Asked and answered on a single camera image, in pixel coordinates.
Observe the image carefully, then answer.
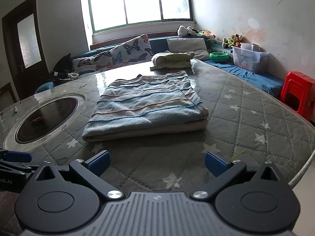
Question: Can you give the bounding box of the dark door with frosted glass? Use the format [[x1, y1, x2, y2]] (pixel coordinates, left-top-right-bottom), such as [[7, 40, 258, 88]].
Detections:
[[2, 0, 50, 100]]

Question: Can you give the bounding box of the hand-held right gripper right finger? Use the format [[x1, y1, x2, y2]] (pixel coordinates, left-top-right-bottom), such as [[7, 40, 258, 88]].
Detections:
[[191, 151, 287, 200]]

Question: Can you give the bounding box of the white plush dog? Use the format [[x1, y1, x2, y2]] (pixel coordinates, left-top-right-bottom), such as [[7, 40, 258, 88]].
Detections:
[[178, 25, 197, 37]]

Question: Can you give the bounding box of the green pink plush toy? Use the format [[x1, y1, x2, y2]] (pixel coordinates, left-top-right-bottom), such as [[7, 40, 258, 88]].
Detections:
[[197, 29, 217, 40]]

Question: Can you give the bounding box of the brown plush monkey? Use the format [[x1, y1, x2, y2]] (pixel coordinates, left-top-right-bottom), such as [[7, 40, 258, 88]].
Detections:
[[222, 33, 244, 48]]

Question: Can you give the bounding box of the blue striped towel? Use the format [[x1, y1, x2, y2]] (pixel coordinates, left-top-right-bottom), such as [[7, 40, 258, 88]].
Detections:
[[82, 70, 209, 142]]

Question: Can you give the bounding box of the round black induction cooker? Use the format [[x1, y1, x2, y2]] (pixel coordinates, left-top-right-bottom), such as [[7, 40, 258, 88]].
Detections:
[[4, 92, 85, 150]]

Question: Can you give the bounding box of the yellow cream folded cloth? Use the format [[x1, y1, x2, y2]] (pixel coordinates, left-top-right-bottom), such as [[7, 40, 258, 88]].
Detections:
[[150, 51, 195, 70]]

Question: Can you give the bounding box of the green framed window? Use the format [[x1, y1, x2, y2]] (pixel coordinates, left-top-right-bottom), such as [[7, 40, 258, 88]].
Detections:
[[86, 0, 196, 33]]

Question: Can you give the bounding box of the black bag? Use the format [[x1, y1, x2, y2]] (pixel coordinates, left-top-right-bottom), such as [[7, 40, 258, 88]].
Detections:
[[53, 53, 73, 75]]

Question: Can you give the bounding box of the clear plastic storage box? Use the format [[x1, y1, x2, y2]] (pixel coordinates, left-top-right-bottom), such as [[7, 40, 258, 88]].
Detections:
[[231, 42, 269, 73]]

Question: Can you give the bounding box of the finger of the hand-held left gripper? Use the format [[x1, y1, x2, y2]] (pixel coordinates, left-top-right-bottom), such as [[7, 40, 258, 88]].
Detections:
[[0, 149, 34, 175]]

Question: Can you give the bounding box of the blue plastic stool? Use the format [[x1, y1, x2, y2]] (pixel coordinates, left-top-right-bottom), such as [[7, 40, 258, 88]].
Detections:
[[34, 82, 55, 94]]

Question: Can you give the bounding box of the green plastic bowl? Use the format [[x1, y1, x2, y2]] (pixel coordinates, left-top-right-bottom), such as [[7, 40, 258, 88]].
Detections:
[[210, 52, 230, 63]]

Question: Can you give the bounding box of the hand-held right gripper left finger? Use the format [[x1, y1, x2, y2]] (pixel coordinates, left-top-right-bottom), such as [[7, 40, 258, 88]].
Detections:
[[30, 150, 123, 200]]

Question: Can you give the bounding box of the red plastic stool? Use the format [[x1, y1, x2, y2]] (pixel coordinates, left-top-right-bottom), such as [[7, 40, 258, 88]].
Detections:
[[281, 71, 315, 122]]

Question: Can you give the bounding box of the butterfly print cushion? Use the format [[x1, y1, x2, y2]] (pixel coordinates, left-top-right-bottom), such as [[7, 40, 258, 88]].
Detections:
[[71, 50, 114, 73], [111, 34, 154, 67]]

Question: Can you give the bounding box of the grey cushion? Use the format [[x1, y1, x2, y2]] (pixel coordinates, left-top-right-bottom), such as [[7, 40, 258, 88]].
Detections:
[[167, 37, 211, 61]]

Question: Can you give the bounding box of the black white cloth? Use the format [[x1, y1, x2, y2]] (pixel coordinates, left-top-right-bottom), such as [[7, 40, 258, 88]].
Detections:
[[49, 71, 80, 82]]

